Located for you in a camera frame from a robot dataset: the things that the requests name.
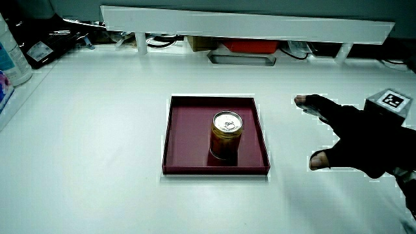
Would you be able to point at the white raised shelf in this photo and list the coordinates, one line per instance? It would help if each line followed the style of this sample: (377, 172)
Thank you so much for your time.
(247, 24)

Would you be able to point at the dark red square plate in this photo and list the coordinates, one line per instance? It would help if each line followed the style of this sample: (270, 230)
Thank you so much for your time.
(188, 139)

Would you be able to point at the white rectangular tray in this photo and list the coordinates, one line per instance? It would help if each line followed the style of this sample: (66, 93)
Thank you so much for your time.
(242, 59)

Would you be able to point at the colourful printed packet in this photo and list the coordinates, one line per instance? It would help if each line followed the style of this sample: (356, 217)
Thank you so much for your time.
(4, 92)

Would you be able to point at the brown cardboard box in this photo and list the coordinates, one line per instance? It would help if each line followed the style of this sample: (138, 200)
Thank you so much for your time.
(201, 43)

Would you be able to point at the clear plastic wrapper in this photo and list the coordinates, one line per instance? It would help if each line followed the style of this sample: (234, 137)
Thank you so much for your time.
(299, 47)

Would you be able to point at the black bag with white label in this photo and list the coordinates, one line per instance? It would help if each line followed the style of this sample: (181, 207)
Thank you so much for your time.
(39, 35)

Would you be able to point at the person's right hand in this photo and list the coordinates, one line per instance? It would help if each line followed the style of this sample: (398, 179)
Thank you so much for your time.
(364, 143)

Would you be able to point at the red and gold drink can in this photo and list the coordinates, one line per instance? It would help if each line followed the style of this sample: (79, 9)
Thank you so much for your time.
(225, 136)

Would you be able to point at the white plastic bottle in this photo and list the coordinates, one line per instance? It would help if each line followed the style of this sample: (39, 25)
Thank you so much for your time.
(11, 58)

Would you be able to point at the orange box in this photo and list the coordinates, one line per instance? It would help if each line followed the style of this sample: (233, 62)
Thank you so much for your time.
(252, 46)

